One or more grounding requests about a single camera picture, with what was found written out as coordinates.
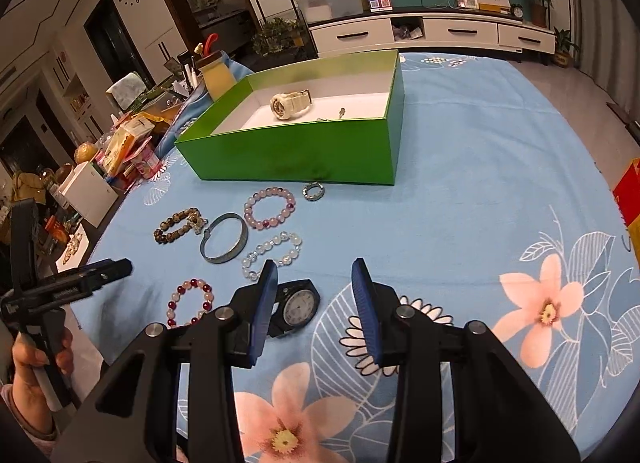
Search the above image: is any silver bangle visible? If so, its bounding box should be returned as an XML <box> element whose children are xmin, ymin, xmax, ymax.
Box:
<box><xmin>200</xmin><ymin>213</ymin><xmax>248</xmax><ymax>265</ymax></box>

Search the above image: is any white crystal bead bracelet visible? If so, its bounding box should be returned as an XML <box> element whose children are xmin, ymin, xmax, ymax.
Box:
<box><xmin>240</xmin><ymin>230</ymin><xmax>305</xmax><ymax>283</ymax></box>

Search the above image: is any pink purple bead bracelet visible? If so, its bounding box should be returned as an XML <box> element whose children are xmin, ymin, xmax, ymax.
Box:
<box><xmin>242</xmin><ymin>184</ymin><xmax>298</xmax><ymax>233</ymax></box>

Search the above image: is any brown bead bracelet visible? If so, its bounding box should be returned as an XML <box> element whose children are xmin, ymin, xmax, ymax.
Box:
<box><xmin>152</xmin><ymin>206</ymin><xmax>210</xmax><ymax>247</ymax></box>

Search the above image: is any white wrist watch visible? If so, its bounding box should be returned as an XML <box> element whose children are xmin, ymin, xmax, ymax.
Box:
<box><xmin>270</xmin><ymin>90</ymin><xmax>312</xmax><ymax>121</ymax></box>

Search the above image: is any left hand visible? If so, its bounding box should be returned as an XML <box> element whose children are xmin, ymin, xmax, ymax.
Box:
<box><xmin>12</xmin><ymin>333</ymin><xmax>53</xmax><ymax>434</ymax></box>

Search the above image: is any black pocket watch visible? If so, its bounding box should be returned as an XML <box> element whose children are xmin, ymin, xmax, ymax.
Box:
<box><xmin>268</xmin><ymin>279</ymin><xmax>320</xmax><ymax>339</ymax></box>

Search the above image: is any white cardboard box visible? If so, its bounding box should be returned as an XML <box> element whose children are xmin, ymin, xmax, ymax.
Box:
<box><xmin>58</xmin><ymin>162</ymin><xmax>117</xmax><ymax>228</ymax></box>

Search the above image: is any green cardboard box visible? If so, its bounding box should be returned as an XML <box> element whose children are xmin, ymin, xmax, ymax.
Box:
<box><xmin>176</xmin><ymin>50</ymin><xmax>405</xmax><ymax>186</ymax></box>

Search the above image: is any blue floral tablecloth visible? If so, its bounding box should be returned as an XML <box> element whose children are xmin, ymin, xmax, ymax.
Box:
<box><xmin>69</xmin><ymin>50</ymin><xmax>640</xmax><ymax>463</ymax></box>

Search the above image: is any yellow snack box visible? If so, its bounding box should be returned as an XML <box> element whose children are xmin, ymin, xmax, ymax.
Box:
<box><xmin>100</xmin><ymin>116</ymin><xmax>154</xmax><ymax>177</ymax></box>

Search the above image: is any pink milk carton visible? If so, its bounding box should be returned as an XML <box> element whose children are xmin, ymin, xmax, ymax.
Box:
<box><xmin>128</xmin><ymin>140</ymin><xmax>162</xmax><ymax>179</ymax></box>

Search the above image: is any yellow bottle brown lid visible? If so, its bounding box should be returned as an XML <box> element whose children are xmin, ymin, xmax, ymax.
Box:
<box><xmin>195</xmin><ymin>33</ymin><xmax>236</xmax><ymax>100</ymax></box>

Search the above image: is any white TV cabinet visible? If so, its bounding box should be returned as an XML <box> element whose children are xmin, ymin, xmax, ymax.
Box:
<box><xmin>310</xmin><ymin>12</ymin><xmax>555</xmax><ymax>57</ymax></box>

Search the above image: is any translucent storage bin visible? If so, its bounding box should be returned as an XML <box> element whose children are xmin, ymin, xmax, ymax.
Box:
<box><xmin>297</xmin><ymin>0</ymin><xmax>363</xmax><ymax>24</ymax></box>

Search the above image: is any potted plant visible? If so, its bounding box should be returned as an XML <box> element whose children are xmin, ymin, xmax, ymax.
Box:
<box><xmin>519</xmin><ymin>0</ymin><xmax>557</xmax><ymax>29</ymax></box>

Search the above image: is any grey curtain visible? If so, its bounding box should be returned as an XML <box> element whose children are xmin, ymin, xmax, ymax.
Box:
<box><xmin>575</xmin><ymin>0</ymin><xmax>639</xmax><ymax>120</ymax></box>

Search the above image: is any red white bead bracelet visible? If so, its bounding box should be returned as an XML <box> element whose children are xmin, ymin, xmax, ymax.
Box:
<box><xmin>165</xmin><ymin>277</ymin><xmax>216</xmax><ymax>330</ymax></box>

